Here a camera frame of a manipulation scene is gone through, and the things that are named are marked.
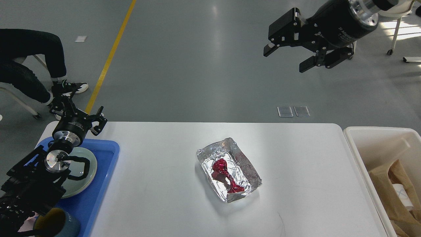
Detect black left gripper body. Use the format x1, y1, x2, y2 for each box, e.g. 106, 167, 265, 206
52, 117, 92, 147

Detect white bar on floor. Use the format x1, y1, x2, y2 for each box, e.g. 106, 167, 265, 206
403, 57, 421, 63

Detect brown paper bag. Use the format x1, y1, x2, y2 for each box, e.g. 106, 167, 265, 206
368, 159, 420, 237

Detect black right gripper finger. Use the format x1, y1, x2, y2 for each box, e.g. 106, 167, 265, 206
299, 42, 355, 73
263, 7, 318, 57

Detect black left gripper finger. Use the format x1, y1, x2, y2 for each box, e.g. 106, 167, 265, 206
49, 90, 83, 117
84, 106, 107, 136

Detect white paper cup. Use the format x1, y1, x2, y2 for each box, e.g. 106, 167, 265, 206
392, 183, 414, 211

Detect white plastic bin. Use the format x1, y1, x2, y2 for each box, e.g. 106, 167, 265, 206
343, 127, 421, 237

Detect seated person legs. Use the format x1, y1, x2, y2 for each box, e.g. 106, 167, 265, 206
0, 29, 89, 120

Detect white office chair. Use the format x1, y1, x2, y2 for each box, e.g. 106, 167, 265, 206
378, 0, 420, 55

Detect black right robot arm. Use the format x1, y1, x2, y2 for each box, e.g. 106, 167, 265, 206
263, 0, 398, 73

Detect light green plate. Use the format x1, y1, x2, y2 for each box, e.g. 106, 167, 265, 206
62, 147, 97, 198

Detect red crumpled wrapper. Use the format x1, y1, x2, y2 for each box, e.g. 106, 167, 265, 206
211, 158, 245, 193

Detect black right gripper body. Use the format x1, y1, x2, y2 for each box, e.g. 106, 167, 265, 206
307, 0, 379, 48

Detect pink mug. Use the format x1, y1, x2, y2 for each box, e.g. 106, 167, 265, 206
18, 212, 39, 232

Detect aluminium foil tray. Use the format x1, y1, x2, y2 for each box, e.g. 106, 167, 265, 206
196, 138, 262, 203

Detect dark teal mug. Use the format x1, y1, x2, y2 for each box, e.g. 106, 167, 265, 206
33, 207, 81, 237

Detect blue plastic tray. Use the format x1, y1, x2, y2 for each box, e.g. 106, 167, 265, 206
56, 139, 120, 237

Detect grey floor plate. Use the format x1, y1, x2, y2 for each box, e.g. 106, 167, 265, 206
294, 106, 311, 117
277, 106, 294, 118

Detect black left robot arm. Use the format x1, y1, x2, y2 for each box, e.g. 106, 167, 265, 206
0, 92, 107, 237

